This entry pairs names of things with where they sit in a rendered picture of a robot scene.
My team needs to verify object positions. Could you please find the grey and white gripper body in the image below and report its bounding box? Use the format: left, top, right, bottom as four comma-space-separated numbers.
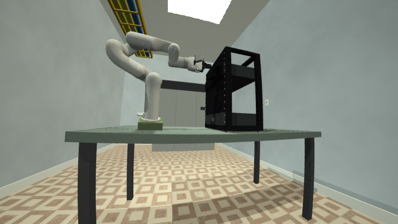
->
187, 57, 202, 73

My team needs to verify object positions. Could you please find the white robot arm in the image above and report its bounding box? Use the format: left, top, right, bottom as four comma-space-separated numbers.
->
105, 31, 188, 122

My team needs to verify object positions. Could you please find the black open-frame rack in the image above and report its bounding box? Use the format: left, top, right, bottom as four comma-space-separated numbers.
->
205, 46, 264, 133

